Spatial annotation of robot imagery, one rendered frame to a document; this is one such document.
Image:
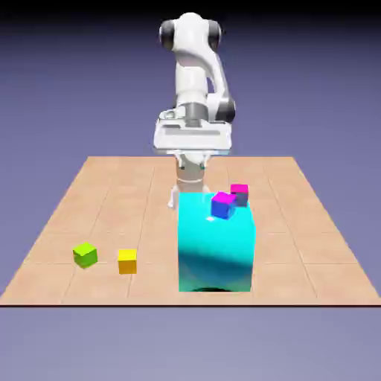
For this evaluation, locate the small magenta cube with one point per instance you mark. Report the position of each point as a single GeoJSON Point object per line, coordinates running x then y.
{"type": "Point", "coordinates": [222, 206]}

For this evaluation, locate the small yellow cube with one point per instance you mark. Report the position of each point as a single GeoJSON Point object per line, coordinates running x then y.
{"type": "Point", "coordinates": [127, 262]}

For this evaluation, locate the large cyan box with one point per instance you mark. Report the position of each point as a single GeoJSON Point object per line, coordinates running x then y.
{"type": "Point", "coordinates": [215, 250]}

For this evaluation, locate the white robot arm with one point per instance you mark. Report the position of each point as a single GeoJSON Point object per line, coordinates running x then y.
{"type": "Point", "coordinates": [190, 59]}

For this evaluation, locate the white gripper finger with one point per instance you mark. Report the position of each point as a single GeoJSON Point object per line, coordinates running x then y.
{"type": "Point", "coordinates": [181, 162]}
{"type": "Point", "coordinates": [203, 162]}

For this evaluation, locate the small pink cube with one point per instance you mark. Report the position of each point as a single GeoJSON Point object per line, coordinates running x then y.
{"type": "Point", "coordinates": [240, 190]}

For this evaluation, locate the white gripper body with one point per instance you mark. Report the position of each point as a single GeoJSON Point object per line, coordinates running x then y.
{"type": "Point", "coordinates": [193, 140]}

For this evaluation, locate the small green cube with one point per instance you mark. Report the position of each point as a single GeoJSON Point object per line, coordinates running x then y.
{"type": "Point", "coordinates": [85, 255]}

